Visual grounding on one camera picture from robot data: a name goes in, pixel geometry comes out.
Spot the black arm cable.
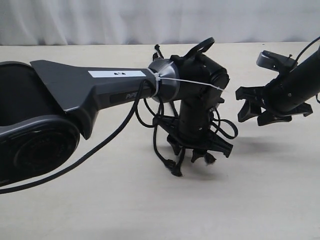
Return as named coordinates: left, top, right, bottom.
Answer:
left=291, top=36, right=320, bottom=103
left=0, top=37, right=238, bottom=195

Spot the white backdrop curtain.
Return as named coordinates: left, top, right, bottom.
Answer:
left=0, top=0, right=320, bottom=46

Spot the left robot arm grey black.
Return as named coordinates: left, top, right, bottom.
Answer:
left=0, top=53, right=233, bottom=194

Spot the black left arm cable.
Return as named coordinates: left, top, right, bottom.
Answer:
left=0, top=37, right=238, bottom=195

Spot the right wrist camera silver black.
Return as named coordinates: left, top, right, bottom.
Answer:
left=256, top=50, right=298, bottom=73

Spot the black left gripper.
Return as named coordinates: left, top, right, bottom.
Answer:
left=152, top=97, right=233, bottom=163

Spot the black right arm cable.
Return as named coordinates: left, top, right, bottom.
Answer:
left=291, top=36, right=320, bottom=103

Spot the white zip tie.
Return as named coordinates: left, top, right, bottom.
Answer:
left=147, top=62, right=225, bottom=97

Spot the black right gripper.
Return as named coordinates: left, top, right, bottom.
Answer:
left=235, top=86, right=313, bottom=126

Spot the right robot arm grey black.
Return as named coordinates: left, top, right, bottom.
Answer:
left=235, top=50, right=320, bottom=126

